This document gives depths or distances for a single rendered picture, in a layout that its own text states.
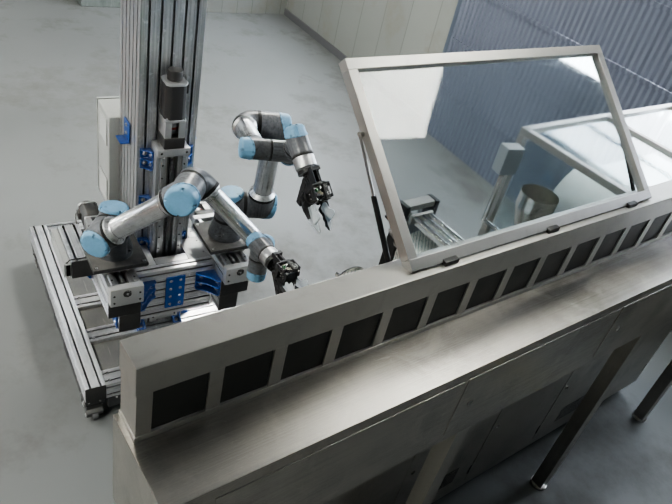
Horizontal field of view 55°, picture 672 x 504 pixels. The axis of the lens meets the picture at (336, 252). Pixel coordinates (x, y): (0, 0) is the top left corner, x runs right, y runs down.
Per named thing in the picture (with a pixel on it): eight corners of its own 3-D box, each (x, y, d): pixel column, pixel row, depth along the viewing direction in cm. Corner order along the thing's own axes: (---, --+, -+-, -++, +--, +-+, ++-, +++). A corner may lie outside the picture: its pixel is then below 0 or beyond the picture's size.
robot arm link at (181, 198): (107, 243, 261) (213, 190, 241) (91, 265, 248) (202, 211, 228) (87, 220, 255) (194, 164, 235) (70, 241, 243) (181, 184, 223)
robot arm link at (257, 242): (260, 245, 252) (263, 227, 247) (275, 262, 246) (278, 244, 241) (242, 249, 248) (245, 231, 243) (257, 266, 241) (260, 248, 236)
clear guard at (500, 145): (593, 54, 221) (594, 53, 220) (641, 193, 218) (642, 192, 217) (351, 70, 162) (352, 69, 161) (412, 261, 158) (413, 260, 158)
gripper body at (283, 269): (284, 272, 226) (267, 252, 233) (280, 291, 231) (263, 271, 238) (302, 267, 230) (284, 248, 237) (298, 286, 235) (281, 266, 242)
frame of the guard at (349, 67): (584, 53, 228) (602, 43, 222) (635, 202, 225) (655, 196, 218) (323, 71, 164) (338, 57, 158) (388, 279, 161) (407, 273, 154)
